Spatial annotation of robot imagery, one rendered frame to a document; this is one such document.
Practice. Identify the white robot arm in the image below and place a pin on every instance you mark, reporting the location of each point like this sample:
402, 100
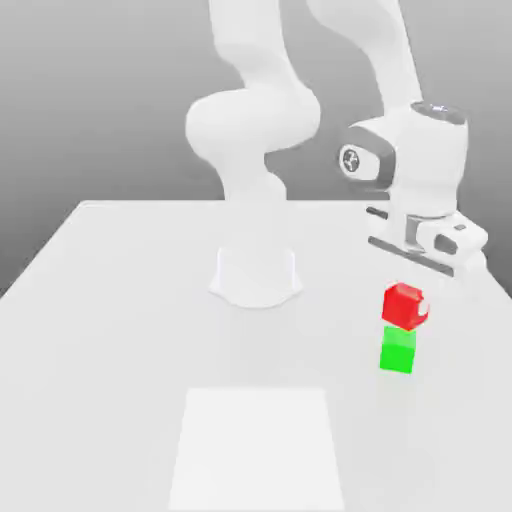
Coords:
256, 120

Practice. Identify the small green cube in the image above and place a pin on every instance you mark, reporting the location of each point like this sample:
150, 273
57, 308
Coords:
396, 354

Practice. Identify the small red cube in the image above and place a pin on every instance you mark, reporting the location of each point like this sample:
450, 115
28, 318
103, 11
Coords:
400, 306

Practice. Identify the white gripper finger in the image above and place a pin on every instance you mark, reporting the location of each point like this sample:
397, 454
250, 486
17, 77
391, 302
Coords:
424, 308

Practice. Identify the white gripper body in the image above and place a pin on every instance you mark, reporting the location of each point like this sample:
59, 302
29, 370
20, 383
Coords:
412, 256

